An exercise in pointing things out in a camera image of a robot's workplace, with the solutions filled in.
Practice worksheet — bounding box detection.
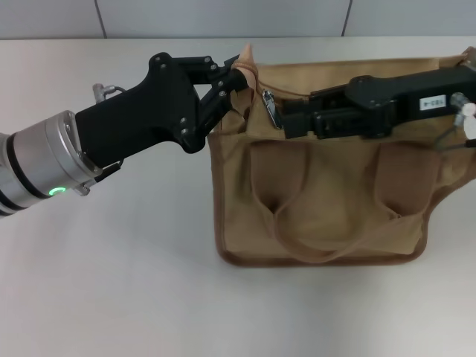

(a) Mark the black cable with plug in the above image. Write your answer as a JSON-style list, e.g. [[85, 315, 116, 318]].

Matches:
[[72, 159, 124, 197]]

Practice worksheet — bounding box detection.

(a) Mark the right gripper cable with connector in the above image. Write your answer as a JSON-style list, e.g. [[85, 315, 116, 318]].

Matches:
[[432, 91, 476, 154]]

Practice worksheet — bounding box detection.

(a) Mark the white cable tag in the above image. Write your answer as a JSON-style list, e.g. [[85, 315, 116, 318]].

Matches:
[[460, 103, 476, 137]]

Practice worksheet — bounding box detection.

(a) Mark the silver metal zipper pull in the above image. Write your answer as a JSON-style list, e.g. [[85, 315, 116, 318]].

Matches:
[[261, 89, 286, 131]]

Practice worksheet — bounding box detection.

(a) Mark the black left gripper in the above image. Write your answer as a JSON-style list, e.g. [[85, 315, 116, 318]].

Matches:
[[75, 51, 251, 155]]

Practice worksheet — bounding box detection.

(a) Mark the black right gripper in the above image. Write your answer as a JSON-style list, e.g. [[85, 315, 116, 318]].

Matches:
[[280, 62, 476, 141]]

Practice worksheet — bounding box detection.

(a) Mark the grey cable with silver connector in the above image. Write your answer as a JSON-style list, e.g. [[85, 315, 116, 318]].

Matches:
[[91, 83, 129, 103]]

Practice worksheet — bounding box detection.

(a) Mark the khaki canvas food bag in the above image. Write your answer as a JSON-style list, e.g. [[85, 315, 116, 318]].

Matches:
[[208, 42, 476, 267]]

